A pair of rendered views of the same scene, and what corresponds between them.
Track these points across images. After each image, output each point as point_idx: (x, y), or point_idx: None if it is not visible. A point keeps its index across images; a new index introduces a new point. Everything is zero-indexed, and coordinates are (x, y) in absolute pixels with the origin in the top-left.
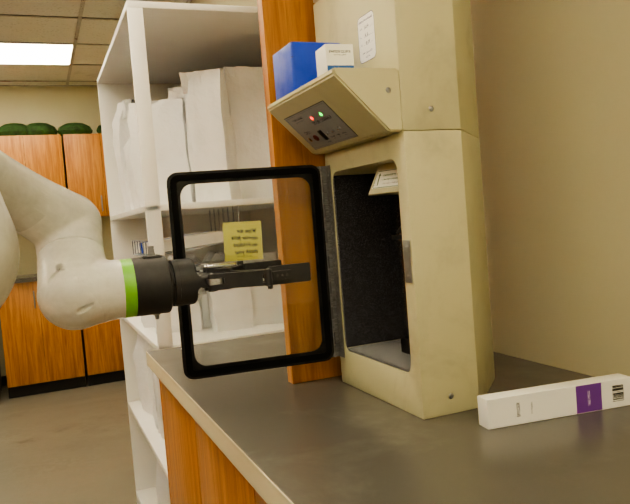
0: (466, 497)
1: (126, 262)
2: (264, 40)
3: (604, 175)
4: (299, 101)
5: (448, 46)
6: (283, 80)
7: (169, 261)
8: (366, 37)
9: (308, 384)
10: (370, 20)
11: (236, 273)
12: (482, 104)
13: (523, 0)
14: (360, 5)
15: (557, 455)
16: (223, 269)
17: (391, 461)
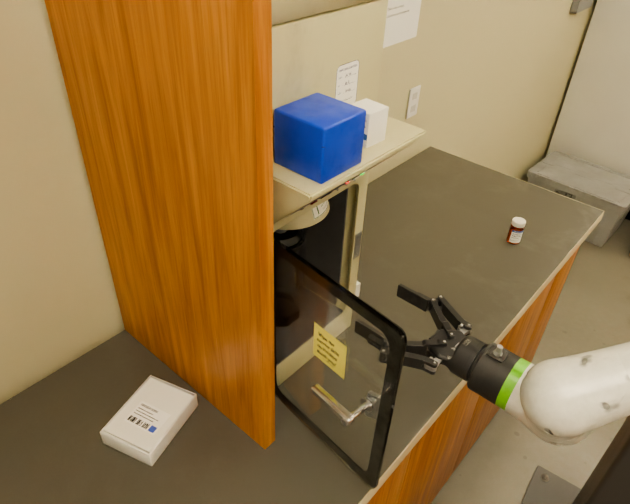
0: (446, 292)
1: (525, 361)
2: (270, 106)
3: None
4: (365, 170)
5: None
6: (344, 155)
7: (480, 349)
8: (346, 85)
9: (275, 425)
10: (354, 69)
11: (456, 312)
12: None
13: None
14: (343, 52)
15: (385, 271)
16: (449, 324)
17: (423, 323)
